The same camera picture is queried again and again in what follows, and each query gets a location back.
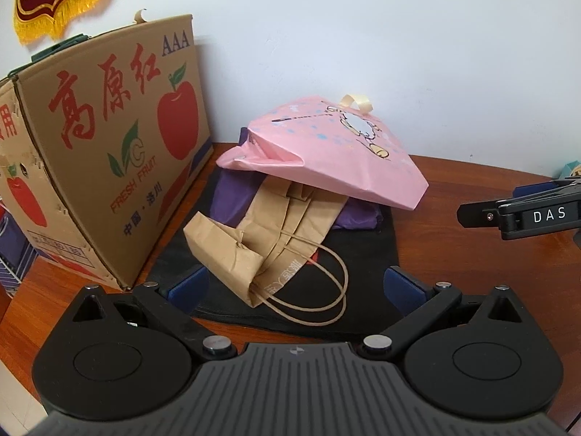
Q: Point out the cardboard fruit box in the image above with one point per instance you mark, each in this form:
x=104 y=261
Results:
x=90 y=168

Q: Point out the pink paper bag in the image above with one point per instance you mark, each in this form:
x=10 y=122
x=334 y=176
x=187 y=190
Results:
x=327 y=159

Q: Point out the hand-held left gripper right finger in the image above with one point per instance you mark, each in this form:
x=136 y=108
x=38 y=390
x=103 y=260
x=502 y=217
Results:
x=404 y=290

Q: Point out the black cloth bag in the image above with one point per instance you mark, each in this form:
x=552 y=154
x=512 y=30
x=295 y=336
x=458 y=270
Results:
x=363 y=259

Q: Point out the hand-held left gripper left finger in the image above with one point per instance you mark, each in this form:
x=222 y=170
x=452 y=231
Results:
x=188 y=288

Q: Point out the purple shopping bag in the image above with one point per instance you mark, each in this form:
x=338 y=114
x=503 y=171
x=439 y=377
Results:
x=231 y=200

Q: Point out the dark green board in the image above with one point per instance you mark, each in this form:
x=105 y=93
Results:
x=59 y=47

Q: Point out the brown paper bag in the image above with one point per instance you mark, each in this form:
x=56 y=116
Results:
x=272 y=227

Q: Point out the light blue box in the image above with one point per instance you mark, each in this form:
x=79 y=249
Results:
x=567 y=168

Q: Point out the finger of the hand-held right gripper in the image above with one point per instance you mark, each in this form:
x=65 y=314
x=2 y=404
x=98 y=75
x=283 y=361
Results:
x=479 y=215

